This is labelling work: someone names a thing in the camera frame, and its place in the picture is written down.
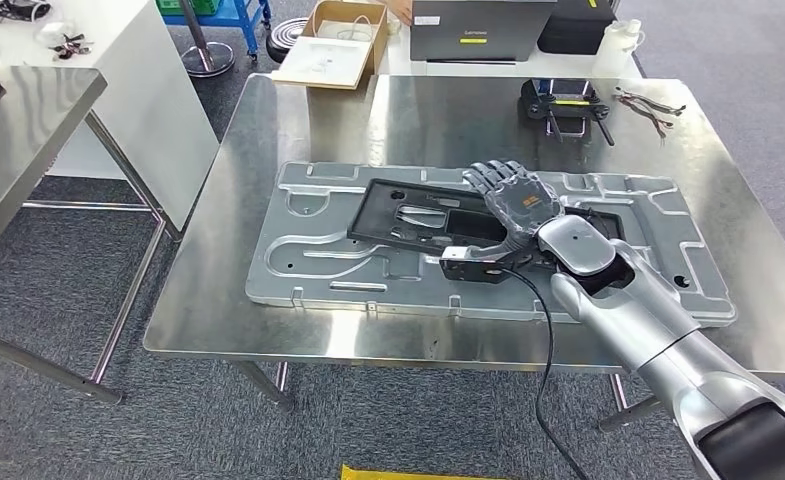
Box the blue metal cart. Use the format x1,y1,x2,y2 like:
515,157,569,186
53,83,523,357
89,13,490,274
160,0,274,64

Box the loose wire bundle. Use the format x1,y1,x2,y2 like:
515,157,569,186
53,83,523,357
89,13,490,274
613,86,688,142

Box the black cable bundle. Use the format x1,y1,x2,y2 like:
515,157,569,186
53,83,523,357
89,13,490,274
0,0,53,24

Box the white desk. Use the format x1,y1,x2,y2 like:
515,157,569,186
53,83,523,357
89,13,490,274
378,13,645,81

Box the grey stamped metal panel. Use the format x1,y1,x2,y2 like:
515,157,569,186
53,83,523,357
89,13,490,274
244,160,739,329

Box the green plastic crate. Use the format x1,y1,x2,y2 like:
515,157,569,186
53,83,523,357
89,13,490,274
156,0,224,18

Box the small black clips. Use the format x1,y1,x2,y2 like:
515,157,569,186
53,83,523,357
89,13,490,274
48,33,94,61

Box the black right camera cable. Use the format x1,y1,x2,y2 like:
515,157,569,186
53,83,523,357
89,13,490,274
501,264,592,480

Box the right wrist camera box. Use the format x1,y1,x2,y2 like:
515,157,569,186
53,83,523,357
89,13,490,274
439,245,520,285

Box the black equipment case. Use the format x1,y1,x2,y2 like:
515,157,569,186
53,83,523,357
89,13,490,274
537,0,619,56

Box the black round base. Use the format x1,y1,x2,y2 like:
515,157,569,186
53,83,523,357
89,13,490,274
266,18,310,66

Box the open cardboard box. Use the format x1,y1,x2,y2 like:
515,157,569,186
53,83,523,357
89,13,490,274
271,0,390,91

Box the black remote controller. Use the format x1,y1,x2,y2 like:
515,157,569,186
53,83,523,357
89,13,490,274
519,78,615,147

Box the chrome stanchion post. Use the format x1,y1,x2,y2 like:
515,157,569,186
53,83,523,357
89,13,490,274
178,0,237,79

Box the grey equipment box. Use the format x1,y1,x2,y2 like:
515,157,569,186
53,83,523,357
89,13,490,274
409,0,559,64

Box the stainless steel workbench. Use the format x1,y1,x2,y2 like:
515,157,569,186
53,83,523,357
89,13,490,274
143,72,785,435

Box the white plastic jug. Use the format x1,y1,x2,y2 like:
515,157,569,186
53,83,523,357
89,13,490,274
591,18,646,77

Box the stainless steel side table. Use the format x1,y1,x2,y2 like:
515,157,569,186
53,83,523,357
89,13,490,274
0,64,185,407

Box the yellow floor tape square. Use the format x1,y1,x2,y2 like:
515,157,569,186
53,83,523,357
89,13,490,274
340,464,509,480

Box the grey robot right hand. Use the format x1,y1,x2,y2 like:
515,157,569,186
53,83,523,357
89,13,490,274
462,159,566,258

